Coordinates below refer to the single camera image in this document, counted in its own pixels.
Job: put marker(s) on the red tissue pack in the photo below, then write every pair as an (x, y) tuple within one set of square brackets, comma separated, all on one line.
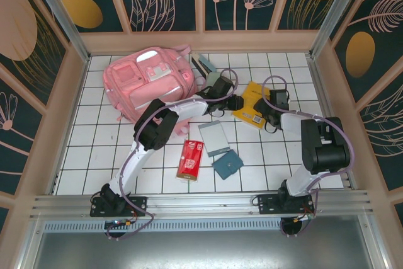
[(190, 160)]

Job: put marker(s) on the pink backpack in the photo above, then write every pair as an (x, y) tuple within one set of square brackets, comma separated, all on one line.
[(141, 86)]

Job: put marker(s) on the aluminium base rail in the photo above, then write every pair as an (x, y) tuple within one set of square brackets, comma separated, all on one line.
[(204, 203)]

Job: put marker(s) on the mint green pencil case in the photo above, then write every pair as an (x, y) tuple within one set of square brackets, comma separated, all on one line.
[(212, 79)]

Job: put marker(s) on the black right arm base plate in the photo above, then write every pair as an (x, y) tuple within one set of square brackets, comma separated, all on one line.
[(267, 204)]

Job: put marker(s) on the teal wallet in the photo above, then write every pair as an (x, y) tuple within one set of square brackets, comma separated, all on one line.
[(227, 165)]

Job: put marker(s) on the yellow book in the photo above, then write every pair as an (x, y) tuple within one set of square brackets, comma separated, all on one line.
[(248, 95)]

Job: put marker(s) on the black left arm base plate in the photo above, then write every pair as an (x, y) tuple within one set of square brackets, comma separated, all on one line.
[(138, 206)]

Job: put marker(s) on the aluminium frame post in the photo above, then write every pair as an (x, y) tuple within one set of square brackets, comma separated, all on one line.
[(333, 14), (63, 23)]

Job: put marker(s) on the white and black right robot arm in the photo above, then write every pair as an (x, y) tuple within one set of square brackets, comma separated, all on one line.
[(324, 146)]

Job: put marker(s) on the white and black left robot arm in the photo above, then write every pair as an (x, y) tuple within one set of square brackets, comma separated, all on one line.
[(135, 162)]

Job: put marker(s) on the aluminium side rail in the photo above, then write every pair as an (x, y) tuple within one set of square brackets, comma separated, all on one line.
[(316, 77)]

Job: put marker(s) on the grey metal panel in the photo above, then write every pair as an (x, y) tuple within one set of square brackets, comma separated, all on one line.
[(204, 250)]

